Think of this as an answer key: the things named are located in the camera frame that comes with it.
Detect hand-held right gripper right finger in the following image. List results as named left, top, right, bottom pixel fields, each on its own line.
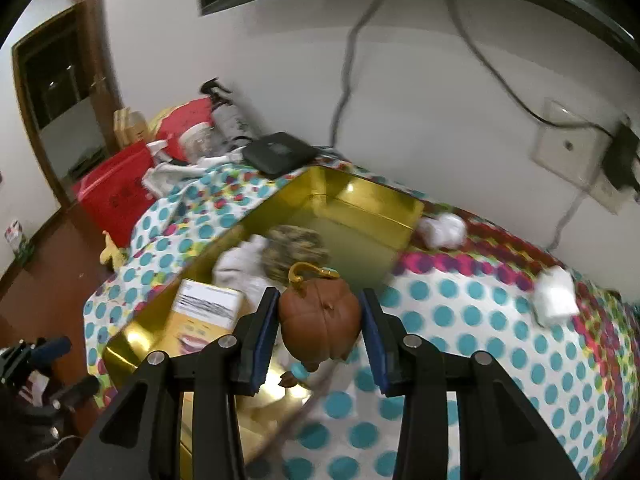
left=361, top=287, right=583, bottom=480

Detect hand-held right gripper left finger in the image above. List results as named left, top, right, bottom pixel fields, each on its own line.
left=60, top=286, right=281, bottom=480

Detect brown clay teapot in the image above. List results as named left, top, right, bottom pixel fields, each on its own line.
left=277, top=262, right=362, bottom=387

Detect yellow box with smile print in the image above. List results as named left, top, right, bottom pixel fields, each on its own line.
left=167, top=279, right=247, bottom=362

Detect plastic-wrapped white towel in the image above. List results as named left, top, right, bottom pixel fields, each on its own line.
left=212, top=234, right=273, bottom=306

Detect braided rope ball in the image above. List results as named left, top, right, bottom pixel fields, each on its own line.
left=260, top=225, right=332, bottom=286

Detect gold tin box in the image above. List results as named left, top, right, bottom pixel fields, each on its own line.
left=102, top=165, right=426, bottom=480

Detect polka-dot tablecloth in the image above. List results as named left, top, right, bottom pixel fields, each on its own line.
left=82, top=152, right=640, bottom=480

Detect crumpled clear plastic bag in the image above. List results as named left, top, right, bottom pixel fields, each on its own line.
left=417, top=212, right=469, bottom=250

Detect small yellow toy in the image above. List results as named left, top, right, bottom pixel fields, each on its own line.
left=100, top=232, right=127, bottom=267

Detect rolled white towel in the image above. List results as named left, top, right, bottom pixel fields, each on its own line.
left=532, top=266, right=581, bottom=329

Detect black router box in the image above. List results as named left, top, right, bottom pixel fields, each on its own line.
left=242, top=131, right=319, bottom=180

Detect red gift box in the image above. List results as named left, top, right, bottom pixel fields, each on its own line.
left=71, top=140, right=157, bottom=249

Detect spray bottle with black trigger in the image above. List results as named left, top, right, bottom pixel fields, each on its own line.
left=200, top=77, right=262, bottom=147

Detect light wooden boards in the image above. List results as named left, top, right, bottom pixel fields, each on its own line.
left=112, top=107, right=157, bottom=152

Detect black charger plug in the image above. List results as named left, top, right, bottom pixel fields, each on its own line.
left=601, top=120, right=640, bottom=194

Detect wooden framed door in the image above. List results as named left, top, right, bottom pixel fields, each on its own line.
left=11, top=2, right=124, bottom=207

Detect black handlebar device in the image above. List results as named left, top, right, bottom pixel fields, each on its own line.
left=0, top=337, right=102, bottom=467

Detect black charger cable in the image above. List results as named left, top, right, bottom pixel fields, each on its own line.
left=546, top=189, right=587, bottom=252

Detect white wall socket plate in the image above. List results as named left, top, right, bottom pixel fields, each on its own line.
left=531, top=97, right=620, bottom=190

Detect long black wall cable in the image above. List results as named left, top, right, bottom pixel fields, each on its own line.
left=329, top=0, right=397, bottom=150

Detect black looping cable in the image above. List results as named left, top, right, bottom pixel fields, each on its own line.
left=444, top=0, right=617, bottom=137

